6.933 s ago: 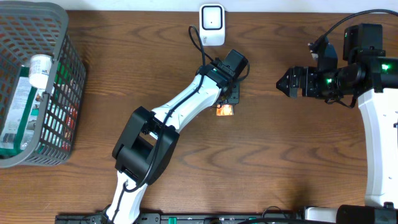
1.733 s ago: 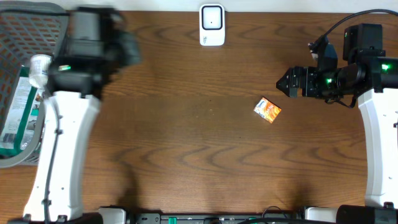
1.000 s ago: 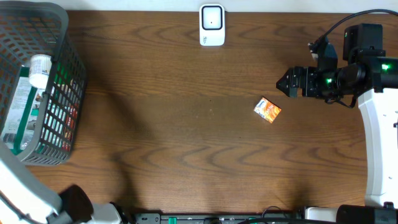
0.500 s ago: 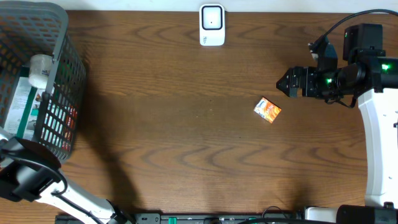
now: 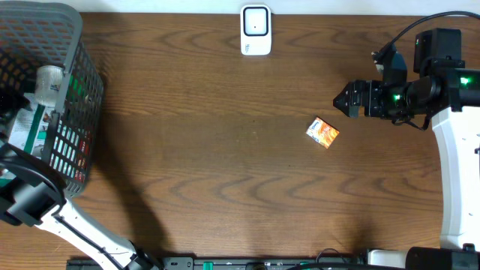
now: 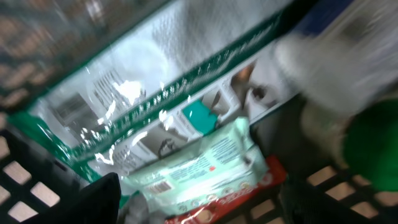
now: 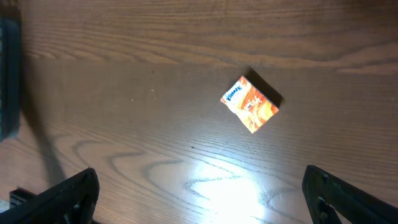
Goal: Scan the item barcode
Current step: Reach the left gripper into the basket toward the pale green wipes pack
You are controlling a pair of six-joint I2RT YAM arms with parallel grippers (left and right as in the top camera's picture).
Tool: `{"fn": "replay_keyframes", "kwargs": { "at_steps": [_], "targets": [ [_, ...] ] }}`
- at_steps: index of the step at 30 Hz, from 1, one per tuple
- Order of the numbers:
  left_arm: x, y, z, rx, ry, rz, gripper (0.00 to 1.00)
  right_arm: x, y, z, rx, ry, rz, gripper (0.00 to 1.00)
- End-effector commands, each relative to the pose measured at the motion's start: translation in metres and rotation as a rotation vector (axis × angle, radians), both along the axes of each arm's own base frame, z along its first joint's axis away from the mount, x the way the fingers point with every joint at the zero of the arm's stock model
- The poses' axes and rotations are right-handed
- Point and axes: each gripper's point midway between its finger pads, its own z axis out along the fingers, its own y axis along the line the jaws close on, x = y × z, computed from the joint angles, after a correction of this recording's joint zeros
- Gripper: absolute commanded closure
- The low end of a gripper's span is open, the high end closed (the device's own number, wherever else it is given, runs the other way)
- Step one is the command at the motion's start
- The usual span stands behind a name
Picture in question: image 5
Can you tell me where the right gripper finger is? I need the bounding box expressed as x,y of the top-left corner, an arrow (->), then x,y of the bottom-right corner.
333,100 -> 361,118
333,80 -> 359,104

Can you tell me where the orange white small packet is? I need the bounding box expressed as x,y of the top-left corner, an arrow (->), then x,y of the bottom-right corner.
306,117 -> 340,149

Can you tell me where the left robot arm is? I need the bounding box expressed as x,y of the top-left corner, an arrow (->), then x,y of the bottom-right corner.
1,142 -> 163,269

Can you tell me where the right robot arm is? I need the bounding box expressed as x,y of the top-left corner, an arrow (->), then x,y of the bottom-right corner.
333,28 -> 479,269

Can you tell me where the white barcode scanner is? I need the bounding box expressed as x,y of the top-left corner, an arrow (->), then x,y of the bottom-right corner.
240,4 -> 272,56

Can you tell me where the white plastic bottle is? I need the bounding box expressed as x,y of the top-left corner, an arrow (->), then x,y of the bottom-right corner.
34,65 -> 63,107

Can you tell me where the grey plastic mesh basket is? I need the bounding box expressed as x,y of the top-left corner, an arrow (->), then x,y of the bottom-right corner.
1,1 -> 104,197

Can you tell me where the green white instruction package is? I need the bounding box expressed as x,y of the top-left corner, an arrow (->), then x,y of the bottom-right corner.
0,93 -> 57,188

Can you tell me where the right black cable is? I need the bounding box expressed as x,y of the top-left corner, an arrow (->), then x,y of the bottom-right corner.
378,10 -> 480,57

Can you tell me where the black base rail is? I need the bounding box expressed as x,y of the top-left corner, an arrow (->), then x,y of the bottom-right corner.
65,254 -> 363,270

